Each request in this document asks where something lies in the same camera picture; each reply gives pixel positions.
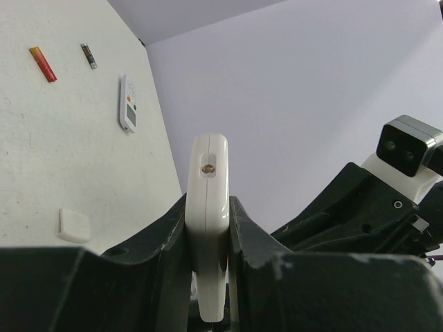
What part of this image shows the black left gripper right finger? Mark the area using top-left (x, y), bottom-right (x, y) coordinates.
top-left (228, 197), bottom-right (442, 331)

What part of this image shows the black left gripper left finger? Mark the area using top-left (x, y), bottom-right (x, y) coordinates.
top-left (1, 199), bottom-right (192, 331)

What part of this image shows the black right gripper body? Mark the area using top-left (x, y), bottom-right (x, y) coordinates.
top-left (272, 163), bottom-right (442, 258)

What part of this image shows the white battery cover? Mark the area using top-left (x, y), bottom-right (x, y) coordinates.
top-left (58, 208), bottom-right (91, 243)

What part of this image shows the long white remote control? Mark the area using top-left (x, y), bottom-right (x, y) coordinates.
top-left (185, 133), bottom-right (230, 322)

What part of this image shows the small white remote with buttons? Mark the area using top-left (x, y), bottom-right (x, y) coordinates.
top-left (119, 75), bottom-right (137, 133)

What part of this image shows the black battery near small remote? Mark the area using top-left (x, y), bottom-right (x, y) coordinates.
top-left (80, 43), bottom-right (98, 70)

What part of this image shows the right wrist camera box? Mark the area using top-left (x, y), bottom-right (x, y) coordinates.
top-left (361, 114), bottom-right (443, 203)

